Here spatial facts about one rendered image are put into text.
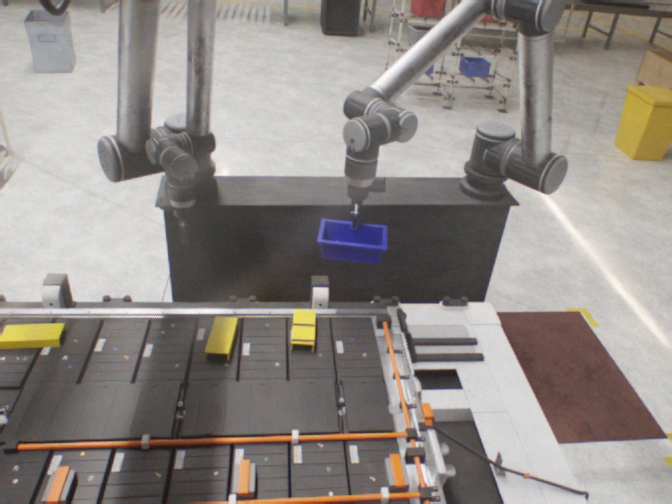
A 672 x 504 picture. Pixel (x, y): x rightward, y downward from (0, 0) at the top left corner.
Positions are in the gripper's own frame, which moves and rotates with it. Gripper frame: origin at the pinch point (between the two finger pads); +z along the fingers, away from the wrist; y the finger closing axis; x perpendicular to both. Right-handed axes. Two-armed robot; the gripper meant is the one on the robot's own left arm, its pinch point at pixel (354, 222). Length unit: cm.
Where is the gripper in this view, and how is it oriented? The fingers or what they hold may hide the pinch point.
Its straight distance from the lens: 199.5
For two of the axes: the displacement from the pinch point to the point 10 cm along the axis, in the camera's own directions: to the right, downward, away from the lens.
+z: -1.0, 8.4, 5.3
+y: -0.6, 5.3, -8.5
